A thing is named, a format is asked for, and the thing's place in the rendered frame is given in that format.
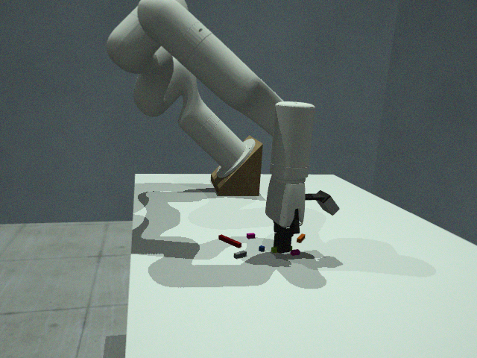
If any orange rod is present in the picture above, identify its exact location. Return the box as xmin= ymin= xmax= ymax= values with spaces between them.
xmin=297 ymin=233 xmax=306 ymax=243

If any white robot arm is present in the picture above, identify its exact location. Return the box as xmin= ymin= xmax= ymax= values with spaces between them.
xmin=107 ymin=0 xmax=315 ymax=180

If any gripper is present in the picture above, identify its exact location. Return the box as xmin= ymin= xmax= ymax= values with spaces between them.
xmin=265 ymin=175 xmax=306 ymax=254

